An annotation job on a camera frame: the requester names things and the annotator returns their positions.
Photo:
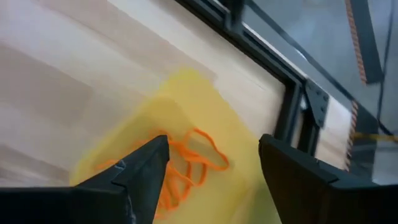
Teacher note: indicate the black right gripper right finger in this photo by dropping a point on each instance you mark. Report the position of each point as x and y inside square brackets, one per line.
[311, 199]

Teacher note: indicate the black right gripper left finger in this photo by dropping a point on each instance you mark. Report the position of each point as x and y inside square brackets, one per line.
[93, 202]

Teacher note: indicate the orange rubber band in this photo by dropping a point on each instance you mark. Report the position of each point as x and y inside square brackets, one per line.
[186, 183]
[221, 168]
[105, 163]

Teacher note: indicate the translucent yellow basket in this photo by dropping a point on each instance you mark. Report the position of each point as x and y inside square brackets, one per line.
[217, 124]

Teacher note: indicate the hazard striped floor strip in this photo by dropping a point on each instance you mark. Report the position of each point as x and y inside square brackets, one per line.
[370, 46]

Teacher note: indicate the black table frame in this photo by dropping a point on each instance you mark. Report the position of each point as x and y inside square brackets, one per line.
[317, 102]

